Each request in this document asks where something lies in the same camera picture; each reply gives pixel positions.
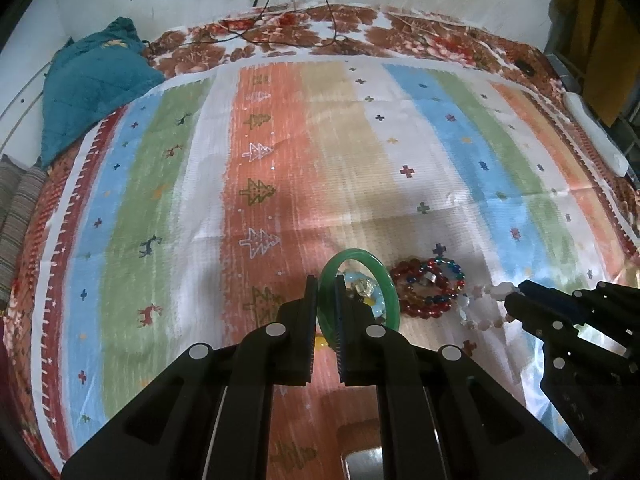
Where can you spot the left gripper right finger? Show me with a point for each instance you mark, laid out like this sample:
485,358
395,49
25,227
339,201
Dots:
441,415

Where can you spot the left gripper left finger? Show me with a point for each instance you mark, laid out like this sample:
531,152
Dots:
207,415

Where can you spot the green jade bangle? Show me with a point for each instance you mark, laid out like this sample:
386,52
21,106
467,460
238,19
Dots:
326,314

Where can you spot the silver metal tin box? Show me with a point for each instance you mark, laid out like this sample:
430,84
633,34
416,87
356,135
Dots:
364,464

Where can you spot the striped colourful bed cover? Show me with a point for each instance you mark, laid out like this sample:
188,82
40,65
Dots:
192,213

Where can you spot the teal quilted blanket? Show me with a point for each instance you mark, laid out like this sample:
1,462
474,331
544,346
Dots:
89,79

